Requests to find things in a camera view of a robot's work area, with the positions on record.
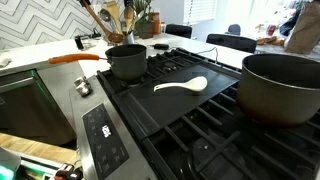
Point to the white plastic spoon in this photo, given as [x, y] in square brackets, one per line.
[196, 84]

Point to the metal ladle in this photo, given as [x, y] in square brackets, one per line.
[105, 16]

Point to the black cast iron griddle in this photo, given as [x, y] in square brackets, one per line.
[148, 111]

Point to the wooden ladle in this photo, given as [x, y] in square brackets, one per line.
[111, 37]

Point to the large dark pot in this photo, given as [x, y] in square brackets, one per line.
[279, 90]

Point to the black chair left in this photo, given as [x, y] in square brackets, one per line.
[179, 30]

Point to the potted green plant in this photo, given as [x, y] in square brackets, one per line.
[144, 24]

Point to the stainless dishwasher front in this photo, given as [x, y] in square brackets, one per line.
[28, 110]

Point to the metal utensil holder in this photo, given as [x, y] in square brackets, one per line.
[129, 39]

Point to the black remote on counter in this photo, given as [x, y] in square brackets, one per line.
[160, 46]

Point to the wooden spatula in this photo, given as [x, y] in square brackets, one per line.
[112, 8]

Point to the brown paper bag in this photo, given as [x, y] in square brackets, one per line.
[306, 33]

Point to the silver stove knob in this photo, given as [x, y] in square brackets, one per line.
[83, 87]

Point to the blue chair background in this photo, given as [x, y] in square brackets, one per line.
[234, 29]

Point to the black stove control panel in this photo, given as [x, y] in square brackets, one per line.
[107, 148]

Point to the black chair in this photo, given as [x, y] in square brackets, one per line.
[179, 30]
[234, 42]

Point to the black gas stove top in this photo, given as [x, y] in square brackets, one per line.
[216, 140]

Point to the wooden spoon in holder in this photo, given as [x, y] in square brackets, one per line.
[129, 17]

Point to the black chair right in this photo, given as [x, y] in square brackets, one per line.
[234, 42]

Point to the small pot with orange handle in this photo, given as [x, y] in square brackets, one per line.
[128, 62]

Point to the orange bottle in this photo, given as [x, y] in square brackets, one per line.
[155, 18]

